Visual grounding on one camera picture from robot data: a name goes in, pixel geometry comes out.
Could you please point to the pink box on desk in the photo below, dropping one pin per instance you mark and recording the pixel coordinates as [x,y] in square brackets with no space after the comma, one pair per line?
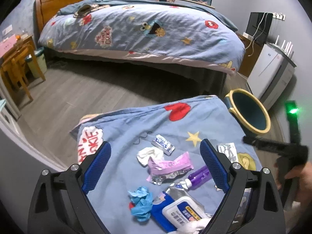
[7,44]

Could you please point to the silver foil blister pack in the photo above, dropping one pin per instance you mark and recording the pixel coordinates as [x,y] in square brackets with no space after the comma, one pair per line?
[229,150]

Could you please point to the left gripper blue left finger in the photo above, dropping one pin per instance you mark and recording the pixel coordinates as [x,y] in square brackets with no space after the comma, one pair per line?
[95,164]

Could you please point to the white air purifier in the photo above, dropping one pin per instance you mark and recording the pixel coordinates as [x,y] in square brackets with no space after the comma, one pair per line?
[270,75]

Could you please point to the black monitor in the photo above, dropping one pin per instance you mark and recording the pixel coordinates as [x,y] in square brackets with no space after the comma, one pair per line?
[259,25]

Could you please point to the teal bin with yellow rim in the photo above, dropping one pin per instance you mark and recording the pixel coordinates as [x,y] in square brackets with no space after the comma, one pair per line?
[248,111]

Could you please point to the wooden desk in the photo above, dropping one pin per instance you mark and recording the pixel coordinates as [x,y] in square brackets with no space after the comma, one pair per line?
[20,43]

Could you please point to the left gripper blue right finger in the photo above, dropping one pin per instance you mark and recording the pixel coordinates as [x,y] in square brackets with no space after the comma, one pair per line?
[217,171]

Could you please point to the blue white candy wrapper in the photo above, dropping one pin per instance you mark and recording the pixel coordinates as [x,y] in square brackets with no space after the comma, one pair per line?
[163,144]

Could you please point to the white tissue at bottom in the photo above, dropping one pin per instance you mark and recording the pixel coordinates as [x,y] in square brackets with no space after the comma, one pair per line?
[194,226]

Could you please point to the blue crumpled glove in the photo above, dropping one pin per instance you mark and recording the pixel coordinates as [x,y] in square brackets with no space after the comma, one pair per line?
[141,201]

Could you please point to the small green white bin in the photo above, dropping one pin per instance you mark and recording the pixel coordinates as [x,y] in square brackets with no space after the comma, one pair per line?
[40,58]

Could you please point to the white crumpled tissue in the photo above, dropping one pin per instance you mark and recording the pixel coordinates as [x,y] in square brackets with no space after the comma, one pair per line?
[144,155]

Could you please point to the pink purple plastic wrapper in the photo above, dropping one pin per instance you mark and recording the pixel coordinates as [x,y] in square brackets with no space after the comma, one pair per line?
[160,171]

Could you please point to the small wooden chair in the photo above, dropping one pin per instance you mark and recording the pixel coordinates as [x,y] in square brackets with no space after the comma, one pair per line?
[13,66]

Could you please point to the blue cartoon bed duvet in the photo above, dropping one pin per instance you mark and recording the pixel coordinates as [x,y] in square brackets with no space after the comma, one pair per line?
[148,31]

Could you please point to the white power strip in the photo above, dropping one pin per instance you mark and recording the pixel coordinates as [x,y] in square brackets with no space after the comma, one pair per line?
[278,16]

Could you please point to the white wifi router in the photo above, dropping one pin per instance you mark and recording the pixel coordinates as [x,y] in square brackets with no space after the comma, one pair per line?
[285,47]

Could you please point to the person's right hand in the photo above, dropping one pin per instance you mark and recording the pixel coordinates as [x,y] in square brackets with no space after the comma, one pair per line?
[303,173]

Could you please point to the purple tube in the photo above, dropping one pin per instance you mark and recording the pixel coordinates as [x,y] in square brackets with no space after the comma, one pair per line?
[196,179]

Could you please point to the blue cartoon table cloth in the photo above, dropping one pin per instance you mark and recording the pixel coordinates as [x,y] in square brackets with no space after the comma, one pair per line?
[159,132]

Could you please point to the wooden nightstand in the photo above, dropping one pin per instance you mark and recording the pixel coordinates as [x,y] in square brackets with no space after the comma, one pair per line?
[251,56]

